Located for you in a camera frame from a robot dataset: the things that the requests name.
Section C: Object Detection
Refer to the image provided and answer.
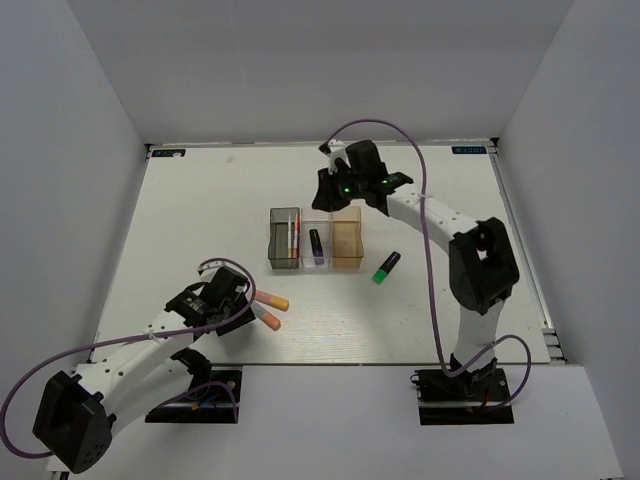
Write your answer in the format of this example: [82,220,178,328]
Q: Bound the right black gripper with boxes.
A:
[313,163,368,212]

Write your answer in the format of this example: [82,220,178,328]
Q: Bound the orange marker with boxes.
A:
[255,290,290,311]
[251,303,281,331]

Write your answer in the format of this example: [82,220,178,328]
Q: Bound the pink thin pen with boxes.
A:
[292,214,300,258]

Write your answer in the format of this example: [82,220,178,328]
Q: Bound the purple cap black highlighter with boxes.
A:
[309,229,324,266]

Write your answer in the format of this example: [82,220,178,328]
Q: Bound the green cap black highlighter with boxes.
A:
[372,251,401,285]

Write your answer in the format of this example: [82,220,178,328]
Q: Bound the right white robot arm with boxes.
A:
[312,140,520,399]

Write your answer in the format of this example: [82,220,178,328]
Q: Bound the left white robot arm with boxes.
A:
[33,265,254,474]

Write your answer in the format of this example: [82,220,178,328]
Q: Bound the clear transparent container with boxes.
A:
[300,206,331,270]

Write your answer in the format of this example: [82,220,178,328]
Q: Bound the orange transparent container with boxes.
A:
[331,206,364,269]

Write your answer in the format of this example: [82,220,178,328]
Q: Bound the dark grey transparent container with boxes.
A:
[268,207,301,270]

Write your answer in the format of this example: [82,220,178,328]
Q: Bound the right blue table label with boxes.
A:
[451,145,487,155]

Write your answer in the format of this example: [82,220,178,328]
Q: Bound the left black table label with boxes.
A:
[151,149,186,158]

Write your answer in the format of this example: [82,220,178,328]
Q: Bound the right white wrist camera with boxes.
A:
[318,139,346,174]

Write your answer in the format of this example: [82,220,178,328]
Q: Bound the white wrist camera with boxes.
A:
[197,262,219,277]
[318,139,346,174]

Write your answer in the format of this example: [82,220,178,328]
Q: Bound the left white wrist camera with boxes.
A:
[197,262,219,277]

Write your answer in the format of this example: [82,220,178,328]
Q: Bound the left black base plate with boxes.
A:
[144,369,243,425]

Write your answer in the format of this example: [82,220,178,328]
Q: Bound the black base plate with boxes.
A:
[144,369,243,425]
[410,369,515,426]

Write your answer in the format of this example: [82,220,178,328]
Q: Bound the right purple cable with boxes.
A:
[327,119,532,411]

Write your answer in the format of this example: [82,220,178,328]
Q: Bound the purple cable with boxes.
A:
[0,257,257,459]
[327,119,532,411]

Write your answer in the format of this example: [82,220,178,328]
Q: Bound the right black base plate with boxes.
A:
[410,369,515,426]

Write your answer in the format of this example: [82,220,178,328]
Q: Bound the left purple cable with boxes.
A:
[0,257,257,459]

